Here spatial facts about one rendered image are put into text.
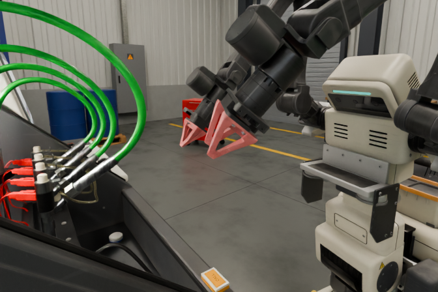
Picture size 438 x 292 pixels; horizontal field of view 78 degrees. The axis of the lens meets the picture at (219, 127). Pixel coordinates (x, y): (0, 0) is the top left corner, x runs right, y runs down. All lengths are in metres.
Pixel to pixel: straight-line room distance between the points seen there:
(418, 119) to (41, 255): 0.67
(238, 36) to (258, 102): 0.10
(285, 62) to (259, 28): 0.07
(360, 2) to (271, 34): 0.15
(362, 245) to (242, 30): 0.82
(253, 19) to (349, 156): 0.63
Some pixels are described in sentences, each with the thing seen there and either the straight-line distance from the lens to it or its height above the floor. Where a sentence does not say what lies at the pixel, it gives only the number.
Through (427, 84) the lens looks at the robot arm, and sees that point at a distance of 0.72.
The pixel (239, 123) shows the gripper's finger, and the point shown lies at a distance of 0.40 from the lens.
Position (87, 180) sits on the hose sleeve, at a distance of 0.50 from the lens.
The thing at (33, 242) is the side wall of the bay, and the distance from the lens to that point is 0.27.
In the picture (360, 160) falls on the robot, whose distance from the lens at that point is 0.90.
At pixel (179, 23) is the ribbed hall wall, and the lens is 8.52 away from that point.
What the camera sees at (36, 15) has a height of 1.42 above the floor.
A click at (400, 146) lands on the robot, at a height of 1.15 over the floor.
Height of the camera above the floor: 1.34
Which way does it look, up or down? 11 degrees down
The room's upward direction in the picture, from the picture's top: straight up
